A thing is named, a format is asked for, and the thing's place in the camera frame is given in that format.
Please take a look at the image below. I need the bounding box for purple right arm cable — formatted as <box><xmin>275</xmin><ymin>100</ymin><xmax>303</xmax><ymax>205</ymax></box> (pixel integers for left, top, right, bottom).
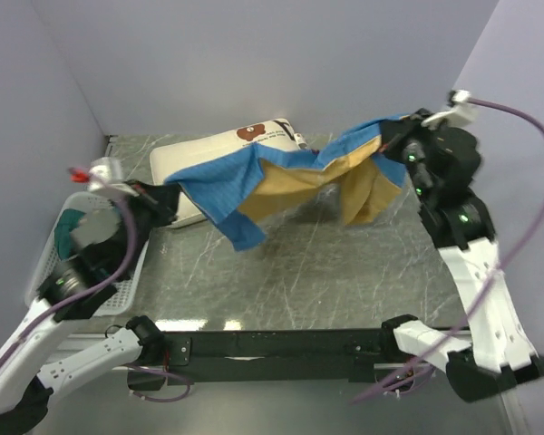
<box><xmin>349</xmin><ymin>96</ymin><xmax>544</xmax><ymax>406</ymax></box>

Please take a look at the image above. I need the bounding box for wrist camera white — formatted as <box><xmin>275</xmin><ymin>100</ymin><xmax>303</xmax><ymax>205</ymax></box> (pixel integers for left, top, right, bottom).
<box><xmin>68</xmin><ymin>157</ymin><xmax>135</xmax><ymax>199</ymax></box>
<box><xmin>421</xmin><ymin>90</ymin><xmax>477</xmax><ymax>130</ymax></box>

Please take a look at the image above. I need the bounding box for white plastic basket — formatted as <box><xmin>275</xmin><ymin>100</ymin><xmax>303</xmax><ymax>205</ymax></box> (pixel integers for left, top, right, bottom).
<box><xmin>25</xmin><ymin>192</ymin><xmax>148</xmax><ymax>319</ymax></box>

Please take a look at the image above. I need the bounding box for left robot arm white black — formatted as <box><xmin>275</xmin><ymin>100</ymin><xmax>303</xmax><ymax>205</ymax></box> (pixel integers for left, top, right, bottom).
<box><xmin>0</xmin><ymin>180</ymin><xmax>180</xmax><ymax>434</ymax></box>

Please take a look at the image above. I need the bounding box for green cloth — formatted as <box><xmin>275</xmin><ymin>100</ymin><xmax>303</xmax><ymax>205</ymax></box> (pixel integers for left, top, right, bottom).
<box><xmin>53</xmin><ymin>208</ymin><xmax>85</xmax><ymax>261</ymax></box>

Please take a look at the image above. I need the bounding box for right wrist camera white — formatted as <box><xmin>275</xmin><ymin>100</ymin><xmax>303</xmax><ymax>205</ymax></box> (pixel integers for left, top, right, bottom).
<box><xmin>421</xmin><ymin>90</ymin><xmax>477</xmax><ymax>130</ymax></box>

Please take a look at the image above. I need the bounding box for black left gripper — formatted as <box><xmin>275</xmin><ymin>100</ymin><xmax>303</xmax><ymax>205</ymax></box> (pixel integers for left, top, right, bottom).
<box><xmin>110</xmin><ymin>177</ymin><xmax>184</xmax><ymax>276</ymax></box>

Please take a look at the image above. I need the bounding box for blue and yellow pillowcase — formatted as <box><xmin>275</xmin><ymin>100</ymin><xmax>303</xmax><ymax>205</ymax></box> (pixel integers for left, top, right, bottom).
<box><xmin>164</xmin><ymin>119</ymin><xmax>406</xmax><ymax>251</ymax></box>

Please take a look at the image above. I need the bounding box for cream pillow with bear print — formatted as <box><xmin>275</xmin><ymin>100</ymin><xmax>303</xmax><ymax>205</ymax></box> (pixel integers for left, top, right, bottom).
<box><xmin>149</xmin><ymin>118</ymin><xmax>307</xmax><ymax>230</ymax></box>

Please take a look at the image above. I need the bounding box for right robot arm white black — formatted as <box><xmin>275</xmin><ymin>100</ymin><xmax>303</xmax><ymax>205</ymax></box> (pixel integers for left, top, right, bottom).
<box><xmin>379</xmin><ymin>110</ymin><xmax>544</xmax><ymax>403</ymax></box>

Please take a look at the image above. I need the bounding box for aluminium rail frame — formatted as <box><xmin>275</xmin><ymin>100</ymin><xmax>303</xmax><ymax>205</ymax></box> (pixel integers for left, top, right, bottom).
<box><xmin>500</xmin><ymin>390</ymin><xmax>530</xmax><ymax>435</ymax></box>

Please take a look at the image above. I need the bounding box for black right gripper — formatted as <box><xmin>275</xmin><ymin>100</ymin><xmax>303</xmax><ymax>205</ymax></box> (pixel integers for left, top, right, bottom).
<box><xmin>379</xmin><ymin>108</ymin><xmax>447</xmax><ymax>202</ymax></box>

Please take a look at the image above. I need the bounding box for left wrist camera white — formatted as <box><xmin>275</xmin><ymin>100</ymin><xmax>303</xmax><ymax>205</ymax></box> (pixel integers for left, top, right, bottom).
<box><xmin>68</xmin><ymin>157</ymin><xmax>135</xmax><ymax>199</ymax></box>

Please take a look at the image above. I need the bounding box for black base beam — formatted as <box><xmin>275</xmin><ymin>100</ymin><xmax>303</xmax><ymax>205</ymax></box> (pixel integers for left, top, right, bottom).
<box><xmin>138</xmin><ymin>329</ymin><xmax>410</xmax><ymax>383</ymax></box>

